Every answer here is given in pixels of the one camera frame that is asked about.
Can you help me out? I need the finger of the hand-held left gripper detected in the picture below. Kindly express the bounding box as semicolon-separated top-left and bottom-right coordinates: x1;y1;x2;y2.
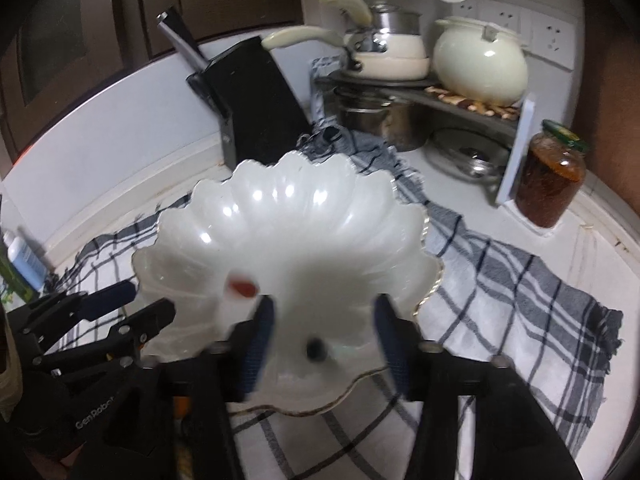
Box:
30;299;177;376
20;281;137;336

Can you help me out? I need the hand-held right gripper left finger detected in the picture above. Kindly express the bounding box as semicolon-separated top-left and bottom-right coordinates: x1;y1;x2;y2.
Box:
70;297;276;480

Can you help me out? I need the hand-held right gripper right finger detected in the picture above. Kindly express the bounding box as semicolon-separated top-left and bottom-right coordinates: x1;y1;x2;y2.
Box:
372;294;583;480

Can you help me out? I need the small red fruit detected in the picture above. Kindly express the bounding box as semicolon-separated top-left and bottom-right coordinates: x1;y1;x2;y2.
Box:
227;277;258;298

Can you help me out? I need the white scalloped bowl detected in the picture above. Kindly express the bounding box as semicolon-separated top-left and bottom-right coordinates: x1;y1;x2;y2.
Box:
131;150;444;416

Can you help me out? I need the blue and white bottle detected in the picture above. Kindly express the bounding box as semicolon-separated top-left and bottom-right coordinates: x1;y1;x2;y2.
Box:
2;232;48;291

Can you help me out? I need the green packet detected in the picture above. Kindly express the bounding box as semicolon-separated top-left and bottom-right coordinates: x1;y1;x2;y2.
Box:
0;247;38;311

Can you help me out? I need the grey checked cloth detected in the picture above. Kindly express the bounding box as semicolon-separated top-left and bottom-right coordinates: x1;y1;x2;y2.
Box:
47;127;624;480

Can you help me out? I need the glass pot lid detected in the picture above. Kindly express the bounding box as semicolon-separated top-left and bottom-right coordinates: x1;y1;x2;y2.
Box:
427;127;511;181

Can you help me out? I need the grey and white shelf rack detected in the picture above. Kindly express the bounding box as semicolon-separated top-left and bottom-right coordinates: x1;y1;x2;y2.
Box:
310;57;538;206

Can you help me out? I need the steel stock pot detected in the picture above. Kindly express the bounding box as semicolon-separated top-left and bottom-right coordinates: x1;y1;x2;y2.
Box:
334;87;433;152

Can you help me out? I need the glass jar of sauce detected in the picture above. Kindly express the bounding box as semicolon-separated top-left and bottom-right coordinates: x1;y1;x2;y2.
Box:
515;120;591;228

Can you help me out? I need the black knife block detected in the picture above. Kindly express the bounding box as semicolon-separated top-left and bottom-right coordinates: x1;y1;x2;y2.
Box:
187;36;311;165

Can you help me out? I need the wooden trivet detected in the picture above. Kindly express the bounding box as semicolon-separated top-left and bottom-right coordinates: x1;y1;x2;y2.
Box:
425;86;521;120

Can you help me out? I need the brown wooden cabinet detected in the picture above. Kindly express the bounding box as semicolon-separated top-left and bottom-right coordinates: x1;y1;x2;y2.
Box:
0;0;305;171

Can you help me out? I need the cream ceramic pot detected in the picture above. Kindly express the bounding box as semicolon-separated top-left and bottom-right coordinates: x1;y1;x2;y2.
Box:
432;16;530;107

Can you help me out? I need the brown cutting board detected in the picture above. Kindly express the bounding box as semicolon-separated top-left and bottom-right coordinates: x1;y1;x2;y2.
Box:
570;0;640;201

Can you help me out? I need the steel lidded steamer pot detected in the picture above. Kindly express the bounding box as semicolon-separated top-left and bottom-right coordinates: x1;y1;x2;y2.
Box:
365;0;423;37

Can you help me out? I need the black knife handle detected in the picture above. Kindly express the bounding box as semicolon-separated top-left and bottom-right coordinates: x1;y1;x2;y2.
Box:
156;7;208;71

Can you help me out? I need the cream long-handled pan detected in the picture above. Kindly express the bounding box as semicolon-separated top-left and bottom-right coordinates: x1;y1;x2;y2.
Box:
261;26;432;82

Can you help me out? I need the cream pot with handle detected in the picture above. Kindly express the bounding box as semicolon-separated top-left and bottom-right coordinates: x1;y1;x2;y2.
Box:
314;0;427;59

